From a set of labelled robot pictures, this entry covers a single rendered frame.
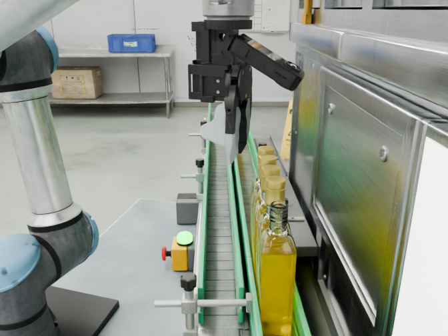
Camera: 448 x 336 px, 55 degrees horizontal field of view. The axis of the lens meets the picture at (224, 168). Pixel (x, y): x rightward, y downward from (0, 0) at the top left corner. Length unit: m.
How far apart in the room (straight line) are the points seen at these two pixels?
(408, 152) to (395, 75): 0.11
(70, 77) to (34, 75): 5.44
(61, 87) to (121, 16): 1.34
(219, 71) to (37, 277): 0.54
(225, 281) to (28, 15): 0.63
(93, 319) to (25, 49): 0.60
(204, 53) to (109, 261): 0.80
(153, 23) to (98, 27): 0.80
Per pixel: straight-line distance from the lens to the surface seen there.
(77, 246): 0.99
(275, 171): 0.77
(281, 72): 0.63
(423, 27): 0.60
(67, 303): 1.14
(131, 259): 1.30
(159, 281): 1.20
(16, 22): 0.69
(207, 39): 0.65
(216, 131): 0.65
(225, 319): 0.86
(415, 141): 0.53
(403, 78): 0.58
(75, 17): 6.89
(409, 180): 0.54
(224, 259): 1.03
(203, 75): 0.64
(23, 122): 0.92
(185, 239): 1.18
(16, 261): 0.90
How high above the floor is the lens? 1.43
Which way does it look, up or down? 20 degrees down
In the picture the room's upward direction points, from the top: straight up
